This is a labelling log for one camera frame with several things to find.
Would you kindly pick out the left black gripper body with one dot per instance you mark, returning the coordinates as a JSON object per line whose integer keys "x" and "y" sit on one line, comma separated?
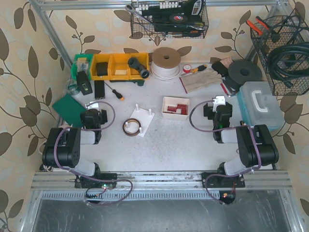
{"x": 103, "y": 116}

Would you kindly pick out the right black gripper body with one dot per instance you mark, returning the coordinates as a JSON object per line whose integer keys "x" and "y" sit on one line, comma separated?
{"x": 207, "y": 110}

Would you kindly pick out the brown tape roll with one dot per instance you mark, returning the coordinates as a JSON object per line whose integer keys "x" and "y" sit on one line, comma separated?
{"x": 131, "y": 127}

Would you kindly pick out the white spring tray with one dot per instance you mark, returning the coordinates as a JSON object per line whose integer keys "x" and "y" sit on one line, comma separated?
{"x": 175, "y": 108}

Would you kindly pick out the white peg base plate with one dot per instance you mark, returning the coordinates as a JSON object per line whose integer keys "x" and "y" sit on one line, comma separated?
{"x": 144, "y": 116}

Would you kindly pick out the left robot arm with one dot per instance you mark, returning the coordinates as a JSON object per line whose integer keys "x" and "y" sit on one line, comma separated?
{"x": 62, "y": 147}

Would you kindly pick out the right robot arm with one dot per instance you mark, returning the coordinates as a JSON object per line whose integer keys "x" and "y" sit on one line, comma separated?
{"x": 256, "y": 147}

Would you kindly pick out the green plastic case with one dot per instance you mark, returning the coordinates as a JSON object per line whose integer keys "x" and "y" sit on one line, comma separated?
{"x": 69, "y": 109}

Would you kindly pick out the black ribbed block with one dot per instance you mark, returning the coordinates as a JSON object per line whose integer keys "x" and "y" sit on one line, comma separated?
{"x": 99, "y": 90}

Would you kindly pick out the orange black screwdriver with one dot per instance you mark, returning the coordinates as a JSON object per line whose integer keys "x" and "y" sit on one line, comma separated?
{"x": 117, "y": 94}

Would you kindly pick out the black green meter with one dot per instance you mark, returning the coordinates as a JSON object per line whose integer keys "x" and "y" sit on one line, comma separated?
{"x": 83, "y": 83}

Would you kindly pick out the clear glass jar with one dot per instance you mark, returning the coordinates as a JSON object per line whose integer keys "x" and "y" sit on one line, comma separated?
{"x": 72, "y": 87}

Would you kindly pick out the teal clear toolbox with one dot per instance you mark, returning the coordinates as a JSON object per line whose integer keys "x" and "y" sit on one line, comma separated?
{"x": 258, "y": 106}

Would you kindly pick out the white work glove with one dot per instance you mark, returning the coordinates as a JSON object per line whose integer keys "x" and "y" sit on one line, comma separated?
{"x": 201, "y": 79}

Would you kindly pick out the black foam disc spool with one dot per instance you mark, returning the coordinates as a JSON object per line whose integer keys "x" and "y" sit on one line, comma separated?
{"x": 242, "y": 71}

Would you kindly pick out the black brush block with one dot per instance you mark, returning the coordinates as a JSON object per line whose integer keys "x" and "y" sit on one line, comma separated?
{"x": 222, "y": 66}

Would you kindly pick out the yellow black screwdriver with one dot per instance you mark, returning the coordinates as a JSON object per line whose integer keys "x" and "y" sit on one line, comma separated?
{"x": 199, "y": 68}

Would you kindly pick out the yellow bin with black box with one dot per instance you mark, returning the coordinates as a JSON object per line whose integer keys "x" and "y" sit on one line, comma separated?
{"x": 99, "y": 67}

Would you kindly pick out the yellow bin with card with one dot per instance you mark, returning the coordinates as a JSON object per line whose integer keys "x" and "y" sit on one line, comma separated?
{"x": 118, "y": 66}

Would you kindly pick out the red white tape roll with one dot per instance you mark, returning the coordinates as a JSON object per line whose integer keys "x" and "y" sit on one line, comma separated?
{"x": 186, "y": 68}

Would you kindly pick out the green storage bin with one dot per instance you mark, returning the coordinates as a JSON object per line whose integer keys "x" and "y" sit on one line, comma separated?
{"x": 82, "y": 62}

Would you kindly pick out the grey pipe fitting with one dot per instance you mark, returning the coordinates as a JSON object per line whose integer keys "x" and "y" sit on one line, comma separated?
{"x": 135, "y": 64}

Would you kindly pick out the yellow bin with pipe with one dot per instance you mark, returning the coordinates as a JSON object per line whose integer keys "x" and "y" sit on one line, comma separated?
{"x": 143, "y": 58}

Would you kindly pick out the black tape roll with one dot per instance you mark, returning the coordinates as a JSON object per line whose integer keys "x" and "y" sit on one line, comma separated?
{"x": 178, "y": 19}

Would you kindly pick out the silver wrench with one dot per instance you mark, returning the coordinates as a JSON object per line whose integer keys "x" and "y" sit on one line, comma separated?
{"x": 131, "y": 10}

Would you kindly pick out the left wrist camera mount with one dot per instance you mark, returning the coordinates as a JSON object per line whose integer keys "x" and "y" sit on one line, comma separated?
{"x": 92, "y": 105}

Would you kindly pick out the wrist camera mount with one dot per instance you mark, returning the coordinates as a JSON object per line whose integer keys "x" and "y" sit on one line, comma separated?
{"x": 92, "y": 105}
{"x": 219, "y": 100}

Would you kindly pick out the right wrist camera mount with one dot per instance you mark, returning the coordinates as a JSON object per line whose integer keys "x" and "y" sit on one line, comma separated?
{"x": 219, "y": 100}

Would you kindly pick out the red handled tool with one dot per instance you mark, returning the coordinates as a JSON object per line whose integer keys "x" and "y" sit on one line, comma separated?
{"x": 229, "y": 92}

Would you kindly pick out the aluminium front rail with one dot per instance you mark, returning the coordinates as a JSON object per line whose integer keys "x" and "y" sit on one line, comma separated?
{"x": 185, "y": 180}

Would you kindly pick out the white cable spool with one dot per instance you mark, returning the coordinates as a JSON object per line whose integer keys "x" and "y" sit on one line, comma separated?
{"x": 166, "y": 64}

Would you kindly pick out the orange handled pliers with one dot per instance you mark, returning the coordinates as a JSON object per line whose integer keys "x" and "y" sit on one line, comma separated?
{"x": 260, "y": 22}

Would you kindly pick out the right wire basket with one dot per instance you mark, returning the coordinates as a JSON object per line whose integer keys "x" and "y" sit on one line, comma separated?
{"x": 284, "y": 54}

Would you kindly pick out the wire basket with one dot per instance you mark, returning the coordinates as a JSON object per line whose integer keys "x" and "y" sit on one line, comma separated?
{"x": 162, "y": 19}
{"x": 284, "y": 54}

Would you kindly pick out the centre wire basket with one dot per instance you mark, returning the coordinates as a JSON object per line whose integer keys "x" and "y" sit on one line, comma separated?
{"x": 162, "y": 19}

